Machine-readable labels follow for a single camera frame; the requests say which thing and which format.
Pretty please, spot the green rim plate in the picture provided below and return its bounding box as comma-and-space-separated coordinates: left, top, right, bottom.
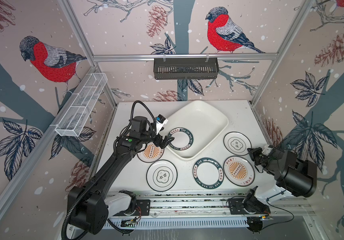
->
168, 128, 194, 151
193, 158, 224, 190

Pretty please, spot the black rim flower plate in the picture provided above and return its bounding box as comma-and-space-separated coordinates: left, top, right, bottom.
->
223, 132, 252, 156
146, 160, 178, 192

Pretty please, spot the orange sunburst plate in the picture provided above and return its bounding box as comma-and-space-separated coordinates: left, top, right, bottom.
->
223, 156, 255, 187
137, 143, 164, 163

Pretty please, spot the white plastic bin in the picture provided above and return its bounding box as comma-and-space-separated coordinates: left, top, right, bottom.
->
160, 101, 229, 161

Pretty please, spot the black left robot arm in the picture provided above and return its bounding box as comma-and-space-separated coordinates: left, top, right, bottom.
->
61, 115, 174, 240

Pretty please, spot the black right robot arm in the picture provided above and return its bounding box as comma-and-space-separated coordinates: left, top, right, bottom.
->
243, 145, 318, 214

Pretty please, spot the black rim flower plate front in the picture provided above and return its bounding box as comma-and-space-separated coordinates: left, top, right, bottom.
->
146, 160, 178, 192

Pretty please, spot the green rim plate front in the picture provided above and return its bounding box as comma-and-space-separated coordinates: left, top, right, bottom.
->
193, 158, 224, 190

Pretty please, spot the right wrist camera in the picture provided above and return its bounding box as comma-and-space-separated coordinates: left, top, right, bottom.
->
262, 145, 275, 156

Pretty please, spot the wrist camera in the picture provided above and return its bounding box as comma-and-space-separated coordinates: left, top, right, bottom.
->
262, 145, 275, 156
156, 115, 168, 134

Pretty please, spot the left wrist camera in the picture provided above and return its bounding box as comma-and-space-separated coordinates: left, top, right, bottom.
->
156, 115, 168, 134

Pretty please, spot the black cable right base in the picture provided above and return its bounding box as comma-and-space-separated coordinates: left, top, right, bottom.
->
259, 197, 295, 232

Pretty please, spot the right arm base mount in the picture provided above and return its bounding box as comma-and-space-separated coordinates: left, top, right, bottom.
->
226, 198, 271, 215

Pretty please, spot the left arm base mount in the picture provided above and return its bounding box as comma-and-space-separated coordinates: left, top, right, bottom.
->
114, 200, 151, 217

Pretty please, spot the black wire wall basket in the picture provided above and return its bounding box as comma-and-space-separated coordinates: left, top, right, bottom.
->
154, 58, 219, 80

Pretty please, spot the aluminium rail base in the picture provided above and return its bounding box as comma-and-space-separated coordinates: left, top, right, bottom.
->
137, 194, 316, 218

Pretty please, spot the white mesh wall shelf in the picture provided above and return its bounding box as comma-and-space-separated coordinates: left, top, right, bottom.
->
55, 73, 108, 137

